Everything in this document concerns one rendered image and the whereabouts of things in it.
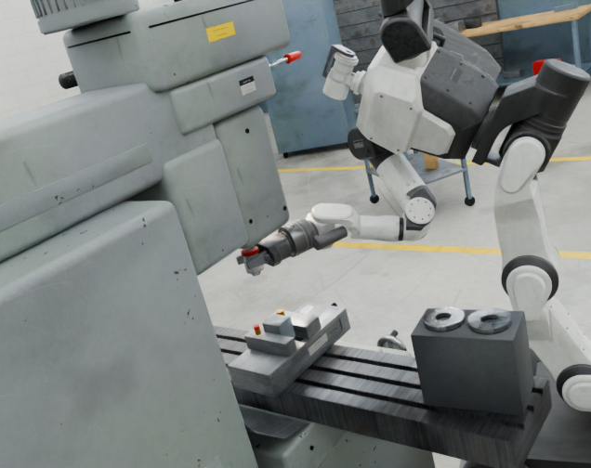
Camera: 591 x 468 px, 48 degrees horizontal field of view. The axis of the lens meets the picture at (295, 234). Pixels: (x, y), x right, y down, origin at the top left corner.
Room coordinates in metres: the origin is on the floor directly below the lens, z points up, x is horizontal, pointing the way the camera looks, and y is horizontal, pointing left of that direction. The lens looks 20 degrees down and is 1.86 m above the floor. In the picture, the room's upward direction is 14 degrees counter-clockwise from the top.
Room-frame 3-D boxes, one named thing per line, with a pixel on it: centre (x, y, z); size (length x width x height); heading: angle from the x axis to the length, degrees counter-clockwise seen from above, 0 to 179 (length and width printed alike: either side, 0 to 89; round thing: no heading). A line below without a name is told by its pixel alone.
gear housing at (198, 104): (1.59, 0.15, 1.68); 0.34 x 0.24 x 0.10; 139
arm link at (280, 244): (1.66, 0.04, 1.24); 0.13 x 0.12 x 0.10; 27
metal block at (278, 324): (1.60, 0.11, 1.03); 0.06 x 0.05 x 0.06; 47
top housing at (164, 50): (1.61, 0.14, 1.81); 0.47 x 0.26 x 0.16; 139
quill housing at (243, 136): (1.62, 0.13, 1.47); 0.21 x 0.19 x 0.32; 49
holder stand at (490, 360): (1.26, -0.31, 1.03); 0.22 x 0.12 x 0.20; 57
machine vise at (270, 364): (1.63, 0.09, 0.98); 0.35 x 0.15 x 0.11; 137
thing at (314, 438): (1.62, 0.13, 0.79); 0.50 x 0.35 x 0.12; 139
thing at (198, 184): (1.47, 0.25, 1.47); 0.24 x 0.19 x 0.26; 49
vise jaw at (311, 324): (1.64, 0.07, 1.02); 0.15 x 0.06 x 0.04; 47
